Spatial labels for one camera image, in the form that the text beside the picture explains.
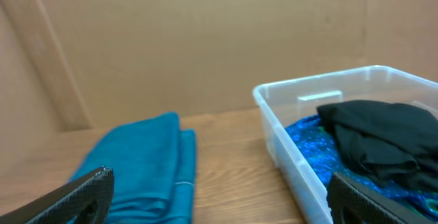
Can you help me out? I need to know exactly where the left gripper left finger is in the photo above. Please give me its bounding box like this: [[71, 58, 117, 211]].
[[1, 166, 114, 224]]

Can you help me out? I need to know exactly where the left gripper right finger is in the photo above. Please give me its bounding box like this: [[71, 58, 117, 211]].
[[326, 173, 433, 224]]

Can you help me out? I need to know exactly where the black cloth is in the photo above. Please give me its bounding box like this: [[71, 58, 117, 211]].
[[316, 100, 437, 192]]

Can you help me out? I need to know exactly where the blue sparkly cloth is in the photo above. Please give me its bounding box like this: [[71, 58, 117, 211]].
[[285, 114, 437, 222]]

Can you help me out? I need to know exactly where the clear plastic container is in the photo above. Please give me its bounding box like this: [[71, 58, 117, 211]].
[[253, 65, 437, 224]]

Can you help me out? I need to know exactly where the folded blue denim cloth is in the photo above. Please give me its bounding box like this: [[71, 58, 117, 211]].
[[71, 112, 196, 223]]

